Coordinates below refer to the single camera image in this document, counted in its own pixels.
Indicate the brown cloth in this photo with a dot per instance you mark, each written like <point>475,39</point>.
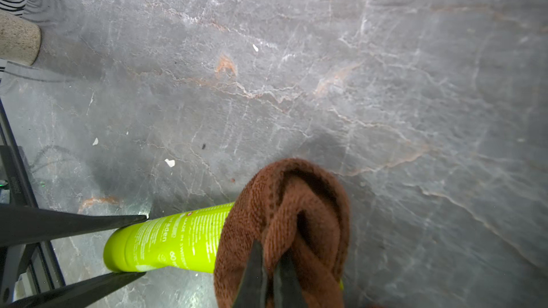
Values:
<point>289,206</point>

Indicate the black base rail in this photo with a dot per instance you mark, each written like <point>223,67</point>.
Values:
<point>27,268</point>

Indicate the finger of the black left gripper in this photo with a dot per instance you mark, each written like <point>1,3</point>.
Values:
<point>60,224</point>
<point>80,294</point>

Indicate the beige sponge roll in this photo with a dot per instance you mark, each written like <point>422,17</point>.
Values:
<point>20,40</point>

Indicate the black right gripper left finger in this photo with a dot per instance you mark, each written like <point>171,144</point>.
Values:
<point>252,290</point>

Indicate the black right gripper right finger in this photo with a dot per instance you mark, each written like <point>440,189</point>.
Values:
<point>287,290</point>

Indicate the green toothpaste tube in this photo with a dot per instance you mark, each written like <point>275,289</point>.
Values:
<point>187,240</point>

